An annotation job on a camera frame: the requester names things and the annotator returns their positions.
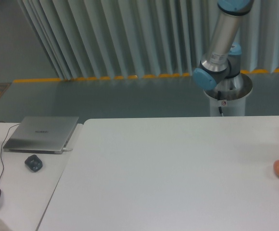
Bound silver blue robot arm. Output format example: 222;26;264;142
192;0;254;90

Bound silver closed laptop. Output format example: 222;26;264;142
3;116;79;154

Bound pleated grey curtain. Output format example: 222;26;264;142
18;0;279;80

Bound black earbuds case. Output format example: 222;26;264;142
25;154;43;173

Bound white side table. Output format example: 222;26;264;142
0;123;83;231

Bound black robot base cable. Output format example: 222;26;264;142
216;90;225;117

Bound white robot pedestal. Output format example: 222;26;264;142
204;73;253;116

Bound black mouse cable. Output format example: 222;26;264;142
0;120;22;191

